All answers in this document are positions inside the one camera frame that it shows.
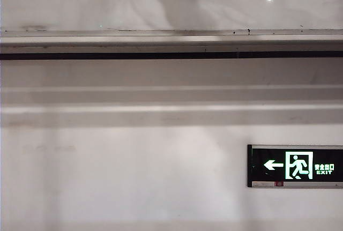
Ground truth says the aluminium whiteboard tray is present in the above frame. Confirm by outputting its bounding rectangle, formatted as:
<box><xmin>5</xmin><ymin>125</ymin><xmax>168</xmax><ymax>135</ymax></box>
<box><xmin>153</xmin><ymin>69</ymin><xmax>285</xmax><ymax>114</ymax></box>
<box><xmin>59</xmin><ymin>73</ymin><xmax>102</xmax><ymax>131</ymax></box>
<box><xmin>0</xmin><ymin>29</ymin><xmax>343</xmax><ymax>61</ymax></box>

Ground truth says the white whiteboard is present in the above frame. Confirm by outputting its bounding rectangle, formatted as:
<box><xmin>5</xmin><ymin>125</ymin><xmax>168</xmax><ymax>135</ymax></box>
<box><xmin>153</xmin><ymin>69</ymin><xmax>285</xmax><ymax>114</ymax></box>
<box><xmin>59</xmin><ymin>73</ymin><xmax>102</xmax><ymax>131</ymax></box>
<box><xmin>0</xmin><ymin>0</ymin><xmax>343</xmax><ymax>32</ymax></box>

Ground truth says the black green exit sign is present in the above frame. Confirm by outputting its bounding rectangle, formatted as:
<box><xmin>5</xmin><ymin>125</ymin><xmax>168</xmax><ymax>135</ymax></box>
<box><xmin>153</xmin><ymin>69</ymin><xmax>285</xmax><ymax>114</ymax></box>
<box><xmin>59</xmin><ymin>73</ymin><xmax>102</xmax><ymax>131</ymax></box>
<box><xmin>247</xmin><ymin>144</ymin><xmax>343</xmax><ymax>189</ymax></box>

